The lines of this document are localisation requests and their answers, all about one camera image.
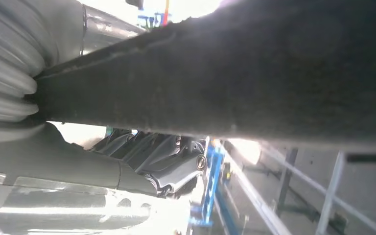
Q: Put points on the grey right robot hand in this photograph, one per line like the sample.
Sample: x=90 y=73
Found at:
x=45 y=155

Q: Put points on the blue steel shelf rack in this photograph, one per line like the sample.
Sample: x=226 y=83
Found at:
x=214 y=181

